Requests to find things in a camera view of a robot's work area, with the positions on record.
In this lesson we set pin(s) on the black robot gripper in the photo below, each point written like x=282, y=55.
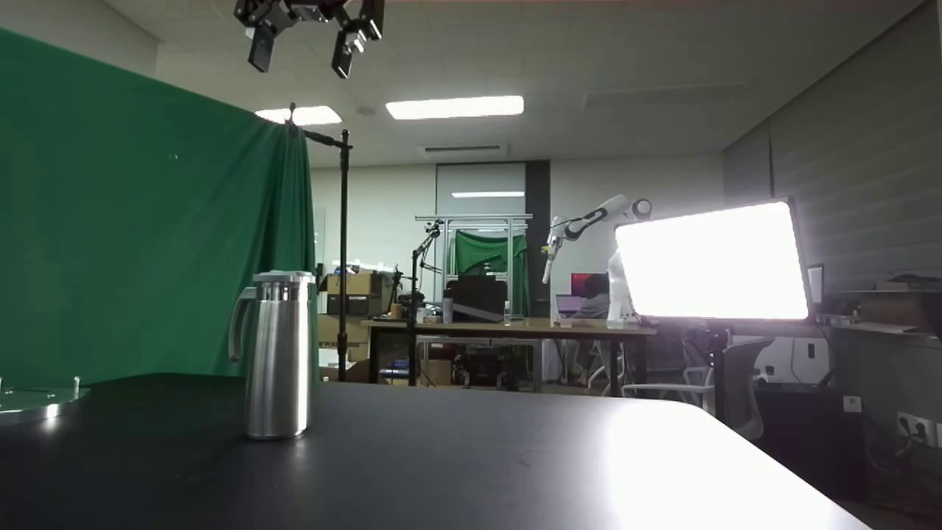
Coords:
x=307, y=11

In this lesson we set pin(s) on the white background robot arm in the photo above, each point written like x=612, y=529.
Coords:
x=591, y=223

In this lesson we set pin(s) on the steel thermos flask lid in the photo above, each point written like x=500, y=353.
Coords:
x=285, y=277

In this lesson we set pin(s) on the stainless steel thermos flask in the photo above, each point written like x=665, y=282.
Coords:
x=279, y=363

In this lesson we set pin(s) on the small rectangular ceiling light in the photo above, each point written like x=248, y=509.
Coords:
x=313, y=117

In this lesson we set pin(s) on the large rectangular ceiling light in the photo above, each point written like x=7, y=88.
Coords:
x=456, y=107

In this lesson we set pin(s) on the ceiling air vent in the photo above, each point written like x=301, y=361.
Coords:
x=465, y=152

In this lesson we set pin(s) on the black backdrop stand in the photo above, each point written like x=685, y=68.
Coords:
x=344, y=254

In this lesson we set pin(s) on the cardboard box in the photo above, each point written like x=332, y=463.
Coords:
x=359, y=289

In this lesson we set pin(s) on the green backdrop cloth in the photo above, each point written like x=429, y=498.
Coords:
x=129, y=236

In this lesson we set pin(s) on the small green background screen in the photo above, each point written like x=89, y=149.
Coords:
x=488, y=254

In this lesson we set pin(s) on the wooden background table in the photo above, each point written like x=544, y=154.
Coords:
x=510, y=330

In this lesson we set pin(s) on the dark monitor with red screen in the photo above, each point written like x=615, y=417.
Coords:
x=591, y=283

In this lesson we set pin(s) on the bright LED light panel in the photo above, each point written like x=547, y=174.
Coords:
x=713, y=261

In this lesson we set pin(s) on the white wall power outlet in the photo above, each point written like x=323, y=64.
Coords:
x=918, y=428

